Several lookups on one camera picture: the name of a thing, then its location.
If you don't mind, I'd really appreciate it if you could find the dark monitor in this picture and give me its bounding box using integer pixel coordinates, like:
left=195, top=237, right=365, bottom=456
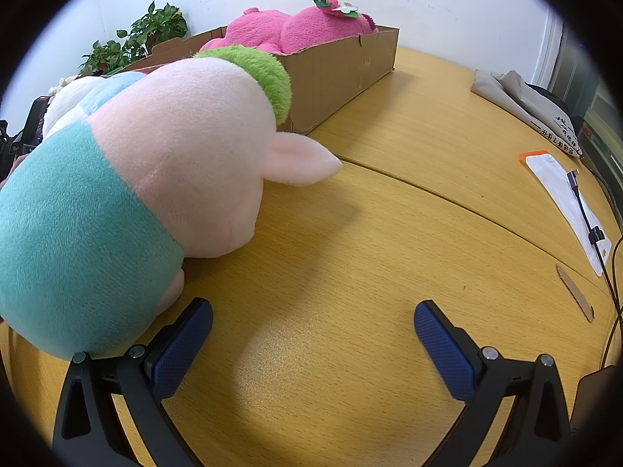
left=581, top=107, right=623, bottom=195

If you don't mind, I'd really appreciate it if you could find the magenta plush toy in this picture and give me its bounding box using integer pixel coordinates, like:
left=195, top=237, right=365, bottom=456
left=199, top=0, right=380, bottom=55

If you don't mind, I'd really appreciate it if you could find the small potted green plant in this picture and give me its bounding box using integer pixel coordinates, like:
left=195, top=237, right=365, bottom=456
left=78, top=40, right=128, bottom=77

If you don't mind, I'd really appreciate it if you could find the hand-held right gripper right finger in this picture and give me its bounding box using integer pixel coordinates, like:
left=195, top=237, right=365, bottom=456
left=414, top=300, right=572, bottom=467

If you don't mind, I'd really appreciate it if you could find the pink pig plush toy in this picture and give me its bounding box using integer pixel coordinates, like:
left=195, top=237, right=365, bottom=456
left=0, top=45, right=344, bottom=362

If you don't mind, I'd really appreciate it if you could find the black equipment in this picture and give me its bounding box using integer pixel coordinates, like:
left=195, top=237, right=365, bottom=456
left=0, top=96, right=52, bottom=181

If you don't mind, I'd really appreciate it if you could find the white plush toy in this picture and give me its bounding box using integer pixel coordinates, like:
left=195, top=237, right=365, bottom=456
left=43, top=75, right=113, bottom=139

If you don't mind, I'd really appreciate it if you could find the black cable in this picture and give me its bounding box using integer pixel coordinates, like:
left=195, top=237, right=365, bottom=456
left=567, top=169, right=623, bottom=368

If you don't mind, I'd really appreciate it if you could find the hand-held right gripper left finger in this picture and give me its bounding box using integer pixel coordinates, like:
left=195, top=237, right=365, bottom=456
left=53, top=297, right=213, bottom=467

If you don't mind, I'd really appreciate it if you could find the black device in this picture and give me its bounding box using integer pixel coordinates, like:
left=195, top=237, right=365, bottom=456
left=569, top=365, right=623, bottom=448

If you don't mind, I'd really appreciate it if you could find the large potted green plant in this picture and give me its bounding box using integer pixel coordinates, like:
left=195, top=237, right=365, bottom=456
left=117, top=1, right=188, bottom=54

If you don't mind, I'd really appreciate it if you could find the grey cloth bag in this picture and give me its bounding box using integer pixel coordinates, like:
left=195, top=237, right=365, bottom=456
left=470, top=69, right=585, bottom=160

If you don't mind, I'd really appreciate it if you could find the cardboard box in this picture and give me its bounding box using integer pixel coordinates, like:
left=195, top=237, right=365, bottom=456
left=121, top=24, right=401, bottom=135

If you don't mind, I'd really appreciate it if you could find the cardboard strip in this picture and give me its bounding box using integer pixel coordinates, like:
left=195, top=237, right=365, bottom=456
left=556, top=264, right=595, bottom=323

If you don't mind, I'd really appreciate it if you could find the white packet with orange edge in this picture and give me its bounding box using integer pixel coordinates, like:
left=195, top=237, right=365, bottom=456
left=518, top=150, right=613, bottom=277

